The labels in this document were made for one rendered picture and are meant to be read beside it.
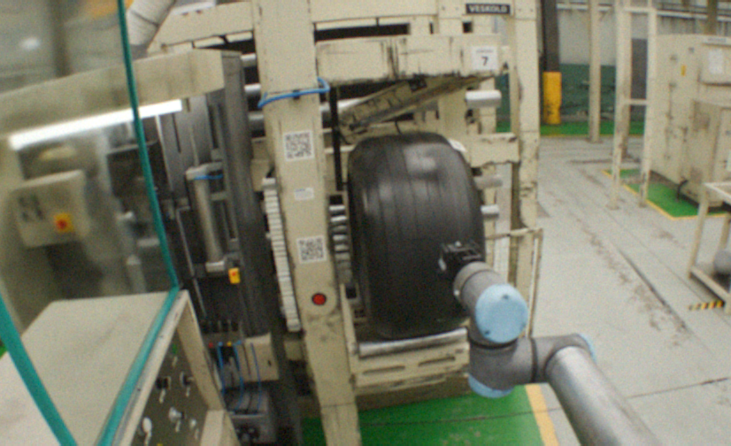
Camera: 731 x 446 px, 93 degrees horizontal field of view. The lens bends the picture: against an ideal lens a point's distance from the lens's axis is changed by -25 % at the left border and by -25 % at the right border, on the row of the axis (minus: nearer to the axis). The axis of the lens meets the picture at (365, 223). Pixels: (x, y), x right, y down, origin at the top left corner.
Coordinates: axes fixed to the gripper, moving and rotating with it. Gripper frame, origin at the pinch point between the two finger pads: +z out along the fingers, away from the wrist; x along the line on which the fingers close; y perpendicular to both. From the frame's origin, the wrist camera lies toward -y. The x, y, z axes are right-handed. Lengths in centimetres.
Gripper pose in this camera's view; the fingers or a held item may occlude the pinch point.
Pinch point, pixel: (447, 260)
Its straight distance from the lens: 108.5
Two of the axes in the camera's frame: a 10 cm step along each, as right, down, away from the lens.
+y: -1.0, -9.6, -2.5
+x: -9.9, 1.2, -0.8
